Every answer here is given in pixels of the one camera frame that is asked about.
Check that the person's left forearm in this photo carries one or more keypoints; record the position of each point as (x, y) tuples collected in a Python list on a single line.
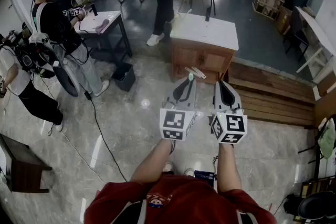
[(155, 160)]

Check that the black-framed white table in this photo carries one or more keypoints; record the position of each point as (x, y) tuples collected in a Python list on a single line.
[(105, 19)]

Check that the wooden cabinet white top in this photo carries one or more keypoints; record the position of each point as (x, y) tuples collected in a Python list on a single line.
[(207, 34)]

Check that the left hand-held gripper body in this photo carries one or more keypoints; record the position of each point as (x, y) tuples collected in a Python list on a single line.
[(172, 120)]

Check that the black round stool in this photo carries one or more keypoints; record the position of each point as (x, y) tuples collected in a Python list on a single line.
[(317, 204)]

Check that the black bin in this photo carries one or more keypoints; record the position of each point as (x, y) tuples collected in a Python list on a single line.
[(124, 77)]

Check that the green bag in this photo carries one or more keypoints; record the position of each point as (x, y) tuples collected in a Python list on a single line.
[(328, 139)]

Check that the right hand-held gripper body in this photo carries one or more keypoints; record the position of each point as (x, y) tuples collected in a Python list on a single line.
[(233, 126)]

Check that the white long table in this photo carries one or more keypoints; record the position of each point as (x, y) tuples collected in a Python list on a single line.
[(317, 34)]

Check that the grey curved panel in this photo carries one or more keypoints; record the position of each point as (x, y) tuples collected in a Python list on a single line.
[(65, 81)]

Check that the black power adapter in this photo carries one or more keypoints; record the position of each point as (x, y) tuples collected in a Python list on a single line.
[(87, 95)]

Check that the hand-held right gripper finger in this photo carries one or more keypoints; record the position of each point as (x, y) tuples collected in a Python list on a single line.
[(235, 98), (218, 94)]

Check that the person's left shoe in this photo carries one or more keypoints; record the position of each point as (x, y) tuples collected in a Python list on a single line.
[(168, 166)]

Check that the white long box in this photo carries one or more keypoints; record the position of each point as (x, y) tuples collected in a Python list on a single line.
[(189, 69), (200, 74)]

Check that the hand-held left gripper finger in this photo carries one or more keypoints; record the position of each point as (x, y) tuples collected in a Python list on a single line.
[(173, 91), (192, 94)]

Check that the black side chair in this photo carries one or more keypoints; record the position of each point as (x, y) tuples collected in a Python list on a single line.
[(296, 31)]

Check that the person's right forearm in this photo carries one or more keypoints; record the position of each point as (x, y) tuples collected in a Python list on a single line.
[(229, 168)]

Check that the wooden plank platform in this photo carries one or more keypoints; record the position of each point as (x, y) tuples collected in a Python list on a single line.
[(275, 97)]

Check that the blue waist pack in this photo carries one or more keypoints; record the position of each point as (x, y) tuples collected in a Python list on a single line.
[(204, 177)]

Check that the pink cloth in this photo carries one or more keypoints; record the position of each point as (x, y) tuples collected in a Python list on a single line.
[(102, 26)]

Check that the cardboard box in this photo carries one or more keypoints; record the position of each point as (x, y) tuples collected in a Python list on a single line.
[(283, 19)]

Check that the person's red shirt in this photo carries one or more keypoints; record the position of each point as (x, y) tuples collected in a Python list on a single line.
[(183, 204)]

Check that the dark brown table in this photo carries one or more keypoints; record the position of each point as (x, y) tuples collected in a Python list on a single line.
[(21, 162)]

